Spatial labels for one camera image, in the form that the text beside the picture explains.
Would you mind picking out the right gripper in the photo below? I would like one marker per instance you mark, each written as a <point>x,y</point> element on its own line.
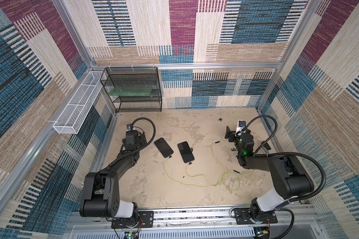
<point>233,135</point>

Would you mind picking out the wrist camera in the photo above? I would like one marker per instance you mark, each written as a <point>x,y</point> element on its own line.
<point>241,126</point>
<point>129,127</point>

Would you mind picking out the green board on shelf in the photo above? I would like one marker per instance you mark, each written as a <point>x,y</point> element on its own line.
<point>131,91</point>

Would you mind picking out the black wire mesh shelf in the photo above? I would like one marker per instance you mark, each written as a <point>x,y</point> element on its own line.
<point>113,77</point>

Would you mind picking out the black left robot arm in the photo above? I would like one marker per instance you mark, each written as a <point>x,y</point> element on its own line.
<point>101,194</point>

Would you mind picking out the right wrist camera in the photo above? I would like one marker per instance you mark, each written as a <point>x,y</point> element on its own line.
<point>241,126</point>

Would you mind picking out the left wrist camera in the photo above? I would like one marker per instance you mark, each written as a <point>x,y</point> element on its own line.
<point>129,127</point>

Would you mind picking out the blue smartphone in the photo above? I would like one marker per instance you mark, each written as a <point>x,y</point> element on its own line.
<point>164,147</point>

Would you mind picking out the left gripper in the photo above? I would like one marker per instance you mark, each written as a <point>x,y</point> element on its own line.
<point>142,140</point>

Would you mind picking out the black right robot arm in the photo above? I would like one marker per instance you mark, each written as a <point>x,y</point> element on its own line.
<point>291,182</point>

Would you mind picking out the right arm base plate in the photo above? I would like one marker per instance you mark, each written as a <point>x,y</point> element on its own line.
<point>242,216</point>

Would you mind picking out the white wire mesh basket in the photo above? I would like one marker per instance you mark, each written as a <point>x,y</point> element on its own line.
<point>75,112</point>

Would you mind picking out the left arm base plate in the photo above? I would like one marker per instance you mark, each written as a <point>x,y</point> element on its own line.
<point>142,219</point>

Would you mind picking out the purple smartphone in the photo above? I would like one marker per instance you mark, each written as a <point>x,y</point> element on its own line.
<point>186,152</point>

